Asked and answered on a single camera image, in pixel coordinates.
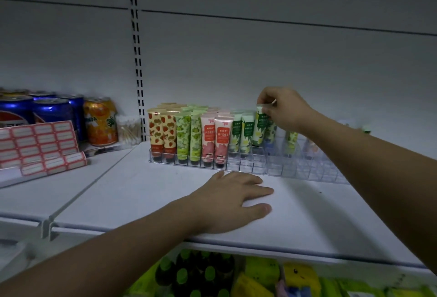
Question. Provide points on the person's right hand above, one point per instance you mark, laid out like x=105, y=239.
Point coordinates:
x=288, y=109

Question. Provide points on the person's left hand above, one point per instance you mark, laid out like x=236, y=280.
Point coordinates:
x=222, y=204

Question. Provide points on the person's left thumb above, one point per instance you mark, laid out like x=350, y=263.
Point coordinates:
x=257, y=210

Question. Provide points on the person's right fingers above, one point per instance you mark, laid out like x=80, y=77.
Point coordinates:
x=269, y=102

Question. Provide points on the person's left middle finger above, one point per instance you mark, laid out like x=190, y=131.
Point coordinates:
x=247, y=179

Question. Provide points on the green white flower cream tube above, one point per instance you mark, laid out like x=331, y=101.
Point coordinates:
x=259, y=132

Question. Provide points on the person's left forearm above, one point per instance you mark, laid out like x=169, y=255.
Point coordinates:
x=102, y=259

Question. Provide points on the person's right forearm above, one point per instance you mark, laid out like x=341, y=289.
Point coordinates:
x=375, y=173

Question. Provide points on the clear acrylic grid organizer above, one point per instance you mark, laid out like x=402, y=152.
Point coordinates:
x=273, y=167

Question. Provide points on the blue green flower tube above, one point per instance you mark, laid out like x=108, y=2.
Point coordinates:
x=270, y=136

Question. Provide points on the white green lily tube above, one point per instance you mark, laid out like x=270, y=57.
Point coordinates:
x=235, y=136
x=247, y=134

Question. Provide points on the green leaf print tube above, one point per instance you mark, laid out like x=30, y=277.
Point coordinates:
x=292, y=141

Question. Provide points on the rows of pink flower tubes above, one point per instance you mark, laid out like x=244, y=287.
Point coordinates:
x=215, y=139

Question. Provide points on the yellow green snack packet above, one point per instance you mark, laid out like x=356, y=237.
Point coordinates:
x=259, y=273

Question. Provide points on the rows of green grape tubes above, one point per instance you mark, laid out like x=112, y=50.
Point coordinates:
x=187, y=136

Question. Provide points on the group of green capped bottles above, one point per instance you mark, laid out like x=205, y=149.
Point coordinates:
x=196, y=274

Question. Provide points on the rows of strawberry print tubes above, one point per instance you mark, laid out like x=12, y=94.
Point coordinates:
x=162, y=132

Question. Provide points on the clear cotton swab box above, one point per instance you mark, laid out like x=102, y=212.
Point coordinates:
x=129, y=131

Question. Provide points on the row of green packets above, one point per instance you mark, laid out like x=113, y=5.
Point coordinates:
x=368, y=290

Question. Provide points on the slotted metal shelf upright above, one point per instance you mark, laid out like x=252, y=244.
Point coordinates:
x=137, y=50

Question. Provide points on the orange soda can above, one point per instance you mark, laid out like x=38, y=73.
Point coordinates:
x=99, y=122

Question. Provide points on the clear shelf divider strip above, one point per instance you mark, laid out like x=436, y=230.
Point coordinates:
x=88, y=187

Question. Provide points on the blue soda can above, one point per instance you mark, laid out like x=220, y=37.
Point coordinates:
x=13, y=110
x=51, y=110
x=77, y=115
x=42, y=94

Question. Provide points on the small red white label sheet pack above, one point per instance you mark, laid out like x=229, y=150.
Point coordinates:
x=58, y=164

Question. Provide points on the large red white label sheet pack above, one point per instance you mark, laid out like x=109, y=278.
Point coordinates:
x=37, y=144

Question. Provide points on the gold top soda can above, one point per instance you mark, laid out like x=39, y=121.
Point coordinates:
x=13, y=91

